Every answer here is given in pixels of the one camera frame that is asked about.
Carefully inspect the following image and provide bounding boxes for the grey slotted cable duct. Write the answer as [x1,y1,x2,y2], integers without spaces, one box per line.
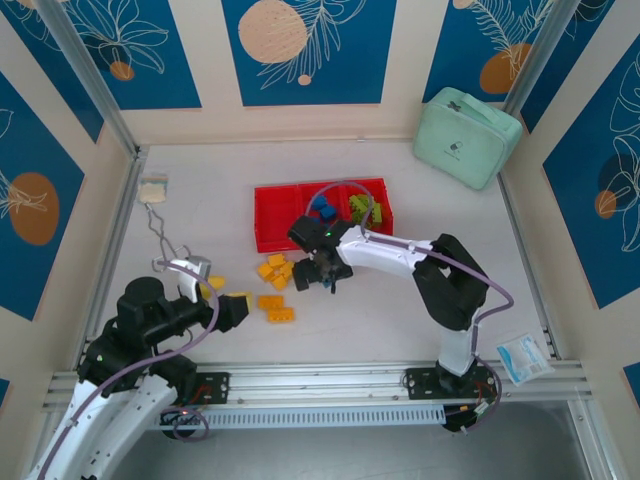
[159,405,447,431]

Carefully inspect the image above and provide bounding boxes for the white and blue wipes packet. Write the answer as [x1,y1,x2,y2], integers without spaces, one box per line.
[495,334,557,386]

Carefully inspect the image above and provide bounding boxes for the small clear zip bag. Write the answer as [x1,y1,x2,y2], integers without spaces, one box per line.
[136,172,170,206]

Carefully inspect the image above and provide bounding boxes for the metal wire tongs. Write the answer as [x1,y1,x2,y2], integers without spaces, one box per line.
[144,201,194,272]

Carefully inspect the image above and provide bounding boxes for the aluminium frame post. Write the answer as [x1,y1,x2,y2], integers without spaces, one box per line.
[35,0,145,157]
[501,0,577,117]

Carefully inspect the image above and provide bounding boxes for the aluminium side rail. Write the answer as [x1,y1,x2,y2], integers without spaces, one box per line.
[78,149,147,372]
[498,173,562,362]

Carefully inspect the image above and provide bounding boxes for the mint green fabric bag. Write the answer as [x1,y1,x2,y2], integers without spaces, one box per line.
[412,87,524,192]

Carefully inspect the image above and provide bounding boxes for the red plastic bin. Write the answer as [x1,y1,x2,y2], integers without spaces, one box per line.
[296,181,347,241]
[253,184,302,254]
[339,177,396,236]

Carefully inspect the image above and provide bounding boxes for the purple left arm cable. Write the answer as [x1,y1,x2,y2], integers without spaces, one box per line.
[29,257,222,480]

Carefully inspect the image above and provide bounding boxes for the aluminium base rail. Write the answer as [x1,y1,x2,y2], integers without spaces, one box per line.
[47,358,587,407]

